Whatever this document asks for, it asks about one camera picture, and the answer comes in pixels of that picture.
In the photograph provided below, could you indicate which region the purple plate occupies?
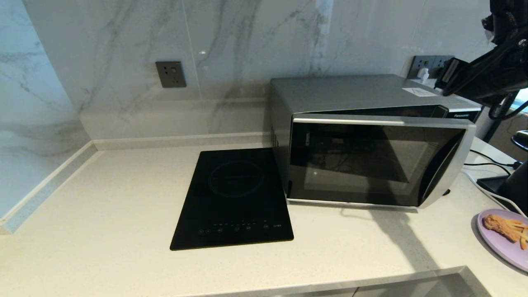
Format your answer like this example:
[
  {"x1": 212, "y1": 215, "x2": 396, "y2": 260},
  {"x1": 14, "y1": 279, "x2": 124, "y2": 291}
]
[{"x1": 477, "y1": 209, "x2": 528, "y2": 273}]

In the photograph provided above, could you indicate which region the silver Panasonic microwave oven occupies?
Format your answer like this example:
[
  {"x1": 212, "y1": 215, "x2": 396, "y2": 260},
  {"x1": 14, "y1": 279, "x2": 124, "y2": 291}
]
[{"x1": 269, "y1": 74, "x2": 483, "y2": 198}]

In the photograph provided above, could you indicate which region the white warning sticker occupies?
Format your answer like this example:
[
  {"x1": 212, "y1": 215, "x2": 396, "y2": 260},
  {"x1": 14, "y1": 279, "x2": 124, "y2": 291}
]
[{"x1": 402, "y1": 87, "x2": 437, "y2": 97}]

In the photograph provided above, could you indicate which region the beige armchair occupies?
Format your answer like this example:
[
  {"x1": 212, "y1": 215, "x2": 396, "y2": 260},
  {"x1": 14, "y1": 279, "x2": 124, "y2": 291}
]
[{"x1": 491, "y1": 108, "x2": 528, "y2": 161}]

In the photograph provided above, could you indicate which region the fried chicken piece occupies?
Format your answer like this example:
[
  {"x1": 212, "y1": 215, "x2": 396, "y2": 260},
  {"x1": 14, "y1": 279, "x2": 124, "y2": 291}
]
[{"x1": 483, "y1": 214, "x2": 521, "y2": 243}]

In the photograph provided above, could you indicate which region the black induction cooktop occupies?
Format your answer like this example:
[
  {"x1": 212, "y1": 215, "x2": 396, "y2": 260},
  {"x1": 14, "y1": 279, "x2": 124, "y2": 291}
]
[{"x1": 170, "y1": 148, "x2": 294, "y2": 251}]

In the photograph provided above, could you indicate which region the grey double wall socket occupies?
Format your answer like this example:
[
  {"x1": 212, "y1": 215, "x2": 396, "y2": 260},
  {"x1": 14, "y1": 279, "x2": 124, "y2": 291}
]
[{"x1": 406, "y1": 56, "x2": 454, "y2": 80}]

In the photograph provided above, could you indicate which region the black power cable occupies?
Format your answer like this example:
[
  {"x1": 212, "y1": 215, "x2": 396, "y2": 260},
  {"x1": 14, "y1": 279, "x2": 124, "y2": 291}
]
[
  {"x1": 470, "y1": 149, "x2": 520, "y2": 168},
  {"x1": 464, "y1": 163, "x2": 511, "y2": 175}
]

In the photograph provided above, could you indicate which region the white power cable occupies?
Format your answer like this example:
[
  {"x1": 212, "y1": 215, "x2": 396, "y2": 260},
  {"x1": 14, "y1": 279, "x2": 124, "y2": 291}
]
[{"x1": 462, "y1": 170, "x2": 526, "y2": 217}]

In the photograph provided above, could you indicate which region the grey single wall socket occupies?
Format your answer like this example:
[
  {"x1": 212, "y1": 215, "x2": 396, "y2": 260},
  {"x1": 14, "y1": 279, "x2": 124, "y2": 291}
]
[{"x1": 156, "y1": 61, "x2": 187, "y2": 88}]

